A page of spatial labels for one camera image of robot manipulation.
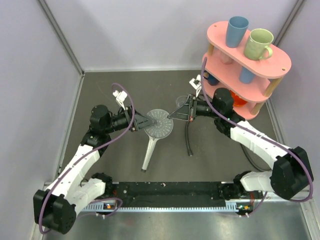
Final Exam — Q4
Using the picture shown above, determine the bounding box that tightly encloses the blue tumbler on top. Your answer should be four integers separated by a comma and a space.
225, 16, 249, 48

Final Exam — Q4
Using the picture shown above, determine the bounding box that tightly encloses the blue cup middle shelf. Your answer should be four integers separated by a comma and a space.
239, 67, 256, 84

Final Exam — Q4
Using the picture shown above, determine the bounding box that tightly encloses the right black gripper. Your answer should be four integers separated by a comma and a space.
169, 93, 222, 122

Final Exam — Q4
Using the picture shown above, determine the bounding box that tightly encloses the pink three-tier shelf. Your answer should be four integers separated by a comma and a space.
203, 21, 292, 120

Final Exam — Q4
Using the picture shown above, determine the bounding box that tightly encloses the green mug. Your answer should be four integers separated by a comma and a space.
243, 28, 274, 61

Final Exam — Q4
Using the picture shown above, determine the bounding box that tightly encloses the grey shower head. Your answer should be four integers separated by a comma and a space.
141, 109, 174, 172

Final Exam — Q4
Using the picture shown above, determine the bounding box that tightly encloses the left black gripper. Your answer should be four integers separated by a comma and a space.
104, 104, 156, 134

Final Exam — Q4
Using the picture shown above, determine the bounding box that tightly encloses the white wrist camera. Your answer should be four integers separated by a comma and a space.
189, 74, 202, 98
112, 90, 128, 110

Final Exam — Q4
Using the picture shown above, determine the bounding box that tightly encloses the pink cup middle shelf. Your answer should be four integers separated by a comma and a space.
220, 51, 234, 65

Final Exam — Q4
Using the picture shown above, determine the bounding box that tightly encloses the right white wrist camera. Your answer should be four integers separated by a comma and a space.
189, 74, 202, 98

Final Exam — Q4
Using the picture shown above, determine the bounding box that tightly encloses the black shower hose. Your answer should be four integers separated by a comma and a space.
184, 93, 275, 173

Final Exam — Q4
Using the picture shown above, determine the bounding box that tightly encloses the aluminium rail frame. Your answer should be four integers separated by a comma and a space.
32, 181, 320, 240

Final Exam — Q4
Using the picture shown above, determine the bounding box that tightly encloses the orange bowl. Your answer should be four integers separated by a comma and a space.
229, 90, 248, 107

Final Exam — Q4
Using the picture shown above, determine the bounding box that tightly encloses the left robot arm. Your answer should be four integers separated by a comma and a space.
33, 105, 156, 234

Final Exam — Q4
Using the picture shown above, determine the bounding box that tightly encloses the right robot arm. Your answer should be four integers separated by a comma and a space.
168, 87, 314, 201

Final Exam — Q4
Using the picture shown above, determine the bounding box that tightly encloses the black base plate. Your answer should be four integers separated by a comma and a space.
113, 181, 226, 208

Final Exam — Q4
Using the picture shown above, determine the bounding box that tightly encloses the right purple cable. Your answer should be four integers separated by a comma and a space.
201, 56, 315, 218

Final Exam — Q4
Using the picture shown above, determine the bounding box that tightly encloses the clear plastic cup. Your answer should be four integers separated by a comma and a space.
175, 95, 189, 110

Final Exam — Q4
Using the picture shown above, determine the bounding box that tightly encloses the dark blue mug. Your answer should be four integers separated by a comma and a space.
203, 70, 219, 86

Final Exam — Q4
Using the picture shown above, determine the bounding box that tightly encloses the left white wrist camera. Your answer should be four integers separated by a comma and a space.
112, 90, 128, 110

